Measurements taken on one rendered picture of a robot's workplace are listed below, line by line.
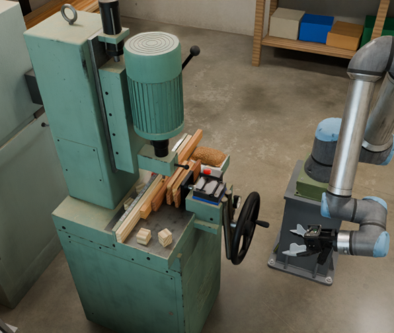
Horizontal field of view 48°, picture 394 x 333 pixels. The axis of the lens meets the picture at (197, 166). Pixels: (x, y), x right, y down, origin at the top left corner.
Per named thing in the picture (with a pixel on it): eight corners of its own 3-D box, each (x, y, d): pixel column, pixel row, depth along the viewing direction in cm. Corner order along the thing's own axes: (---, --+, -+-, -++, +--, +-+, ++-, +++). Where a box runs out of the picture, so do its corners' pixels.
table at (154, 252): (194, 280, 148) (193, 269, 144) (115, 252, 157) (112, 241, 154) (250, 170, 190) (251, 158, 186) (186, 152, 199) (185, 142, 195)
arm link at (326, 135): (313, 142, 219) (318, 112, 207) (348, 148, 215) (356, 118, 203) (309, 161, 208) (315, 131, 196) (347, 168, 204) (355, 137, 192)
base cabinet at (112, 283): (187, 363, 212) (181, 275, 165) (85, 320, 230) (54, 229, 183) (221, 289, 243) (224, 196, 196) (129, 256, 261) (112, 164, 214)
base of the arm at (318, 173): (309, 153, 228) (312, 138, 221) (346, 162, 222) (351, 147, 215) (300, 176, 214) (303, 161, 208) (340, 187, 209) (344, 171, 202)
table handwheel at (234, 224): (234, 278, 158) (251, 201, 152) (182, 260, 164) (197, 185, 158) (252, 253, 185) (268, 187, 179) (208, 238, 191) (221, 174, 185)
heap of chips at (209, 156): (219, 167, 182) (220, 160, 180) (189, 159, 186) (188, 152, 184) (227, 154, 188) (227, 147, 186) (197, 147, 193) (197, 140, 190)
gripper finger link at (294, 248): (279, 243, 169) (303, 236, 167) (282, 254, 172) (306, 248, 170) (281, 249, 166) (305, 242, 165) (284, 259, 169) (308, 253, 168)
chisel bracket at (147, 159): (170, 180, 164) (169, 163, 159) (137, 171, 168) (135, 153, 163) (179, 168, 169) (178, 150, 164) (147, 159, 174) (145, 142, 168)
